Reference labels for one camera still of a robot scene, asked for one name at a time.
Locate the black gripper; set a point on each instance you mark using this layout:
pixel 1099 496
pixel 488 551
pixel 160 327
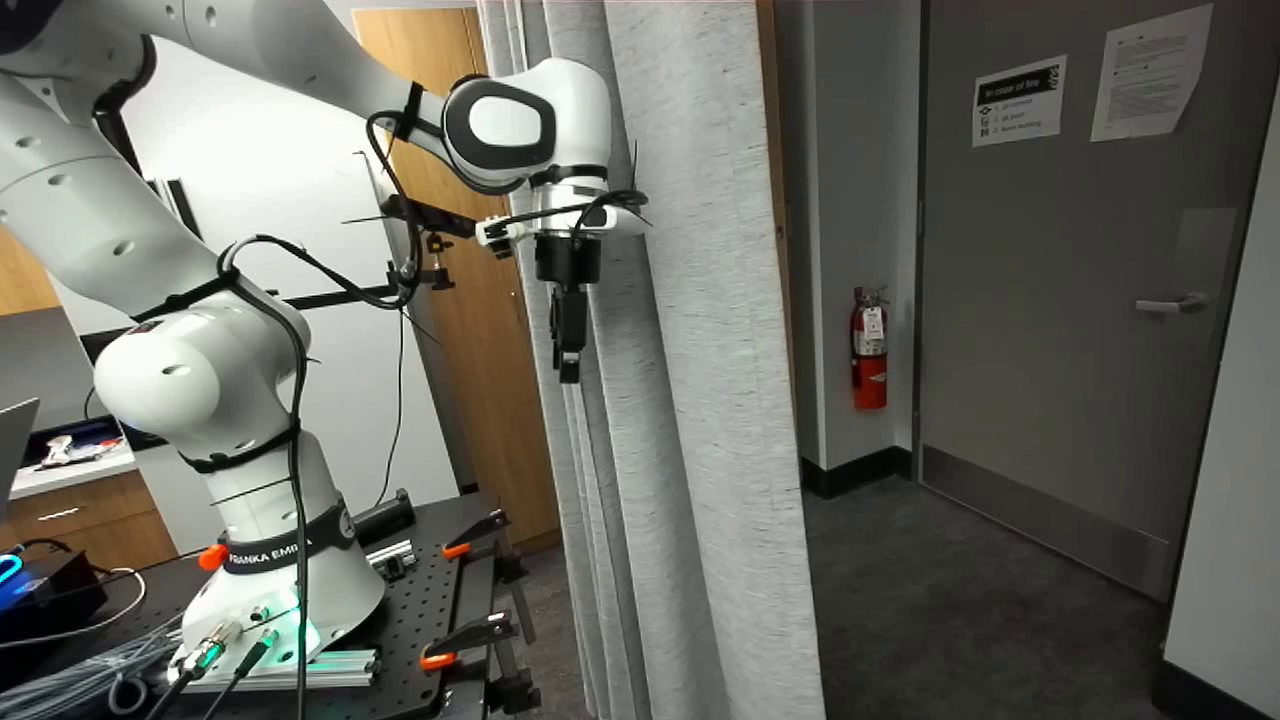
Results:
pixel 569 260

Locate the grey fabric curtain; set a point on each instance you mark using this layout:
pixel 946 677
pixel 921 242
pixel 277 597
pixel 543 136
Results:
pixel 672 459

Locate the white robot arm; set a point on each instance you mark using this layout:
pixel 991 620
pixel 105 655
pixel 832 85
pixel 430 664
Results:
pixel 208 360

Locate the red fire extinguisher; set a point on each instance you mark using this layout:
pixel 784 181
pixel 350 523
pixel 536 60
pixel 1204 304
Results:
pixel 868 354

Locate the wooden cabinet door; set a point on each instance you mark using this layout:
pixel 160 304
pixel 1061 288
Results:
pixel 472 329

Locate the black perforated robot table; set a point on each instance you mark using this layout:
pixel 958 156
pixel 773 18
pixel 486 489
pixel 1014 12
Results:
pixel 426 597

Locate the wooden drawer cabinet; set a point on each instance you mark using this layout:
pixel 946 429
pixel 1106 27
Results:
pixel 113 523

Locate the black header paper sign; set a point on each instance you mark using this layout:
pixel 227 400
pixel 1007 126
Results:
pixel 1019 104

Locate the grey door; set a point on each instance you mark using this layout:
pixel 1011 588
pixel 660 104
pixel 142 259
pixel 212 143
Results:
pixel 1047 397

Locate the black power supply box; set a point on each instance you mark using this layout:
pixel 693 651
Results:
pixel 46 594

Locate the white paper notice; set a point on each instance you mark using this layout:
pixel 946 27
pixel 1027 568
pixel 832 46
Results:
pixel 1150 73

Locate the black camera on stand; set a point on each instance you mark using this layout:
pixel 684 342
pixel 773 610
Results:
pixel 430 217

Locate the upper orange handled clamp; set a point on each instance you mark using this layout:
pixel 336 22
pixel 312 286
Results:
pixel 465 540

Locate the orange handled clamp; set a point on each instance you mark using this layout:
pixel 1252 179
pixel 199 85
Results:
pixel 465 540
pixel 446 651

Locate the lower orange handled clamp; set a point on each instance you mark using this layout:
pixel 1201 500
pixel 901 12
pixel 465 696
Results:
pixel 446 651

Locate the silver door handle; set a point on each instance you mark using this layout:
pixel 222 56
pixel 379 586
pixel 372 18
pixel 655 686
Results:
pixel 1173 304

